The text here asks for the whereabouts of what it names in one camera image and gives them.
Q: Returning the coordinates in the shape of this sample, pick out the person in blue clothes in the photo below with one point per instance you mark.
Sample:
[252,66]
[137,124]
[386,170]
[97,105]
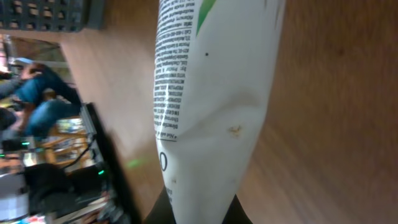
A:
[40,98]

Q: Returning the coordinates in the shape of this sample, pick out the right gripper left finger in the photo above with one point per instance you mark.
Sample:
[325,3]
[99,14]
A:
[161,212]

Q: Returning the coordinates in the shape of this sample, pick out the white gold cream tube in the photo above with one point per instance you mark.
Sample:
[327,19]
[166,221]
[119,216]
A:
[214,67]

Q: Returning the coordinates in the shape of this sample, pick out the black equipment at table edge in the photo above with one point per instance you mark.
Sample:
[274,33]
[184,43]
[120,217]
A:
[52,190]

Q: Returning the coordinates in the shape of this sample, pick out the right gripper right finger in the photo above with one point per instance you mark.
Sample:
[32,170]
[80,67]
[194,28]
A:
[236,214]

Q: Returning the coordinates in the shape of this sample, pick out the grey plastic mesh basket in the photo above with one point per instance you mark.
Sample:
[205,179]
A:
[52,15]

